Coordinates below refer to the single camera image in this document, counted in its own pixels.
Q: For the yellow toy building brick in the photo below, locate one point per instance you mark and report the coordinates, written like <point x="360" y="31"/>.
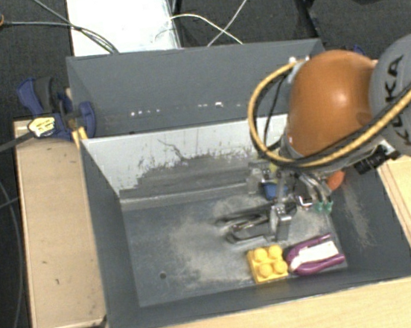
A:
<point x="267" y="264"/>

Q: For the small blue object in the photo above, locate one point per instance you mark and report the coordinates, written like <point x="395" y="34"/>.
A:
<point x="269" y="191"/>

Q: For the small orange object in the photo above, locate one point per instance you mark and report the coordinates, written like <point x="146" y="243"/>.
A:
<point x="334" y="180"/>

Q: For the grey metal bin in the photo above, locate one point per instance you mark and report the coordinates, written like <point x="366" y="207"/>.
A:
<point x="186" y="244"/>

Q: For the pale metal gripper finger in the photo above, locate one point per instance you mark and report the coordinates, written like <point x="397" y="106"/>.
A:
<point x="249" y="214"/>
<point x="254" y="232"/>

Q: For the black cylinder on white bracket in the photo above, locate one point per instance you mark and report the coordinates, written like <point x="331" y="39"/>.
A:
<point x="372" y="161"/>

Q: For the purple and white pliers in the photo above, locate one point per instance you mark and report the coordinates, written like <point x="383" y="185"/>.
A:
<point x="315" y="255"/>

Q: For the pale wood flat board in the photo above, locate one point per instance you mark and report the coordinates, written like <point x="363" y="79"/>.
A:
<point x="58" y="231"/>

